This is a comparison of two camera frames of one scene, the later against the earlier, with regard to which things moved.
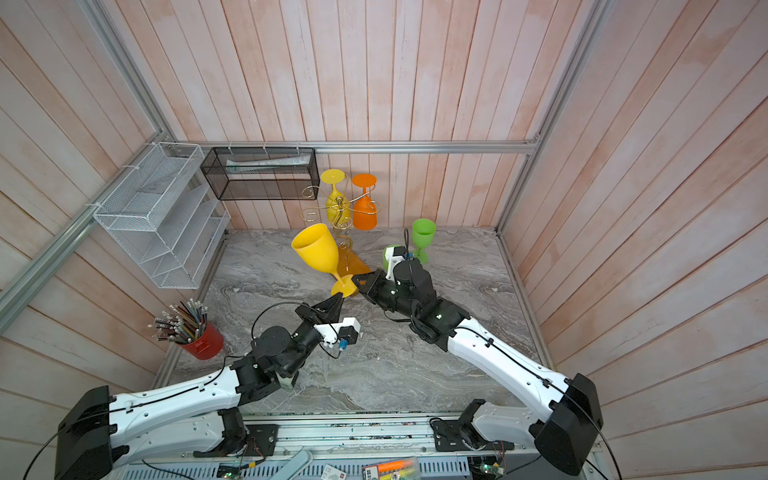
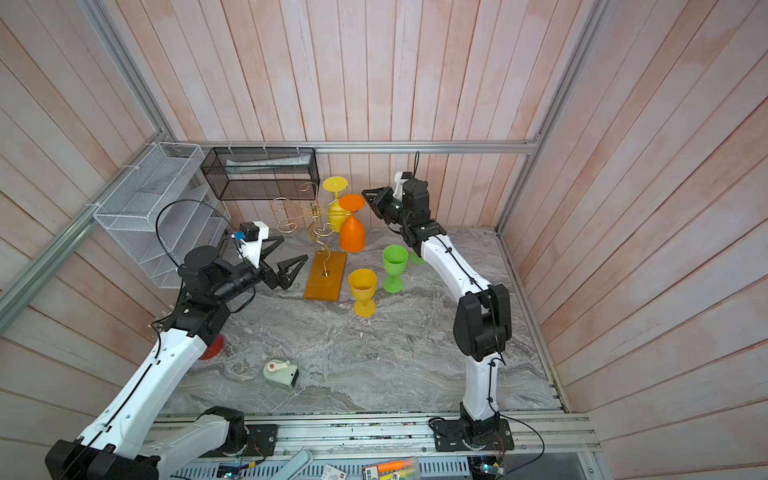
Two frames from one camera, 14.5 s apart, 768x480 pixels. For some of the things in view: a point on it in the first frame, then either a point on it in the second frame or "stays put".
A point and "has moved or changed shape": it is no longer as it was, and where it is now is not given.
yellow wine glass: (315, 242) has moved or changed shape
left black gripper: (317, 315) to (282, 278)
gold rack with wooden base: (337, 211) to (325, 271)
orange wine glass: (365, 210) to (353, 234)
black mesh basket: (263, 173) stays put
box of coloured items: (403, 469) stays put
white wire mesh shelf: (166, 217) stays put
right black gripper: (379, 282) to (380, 206)
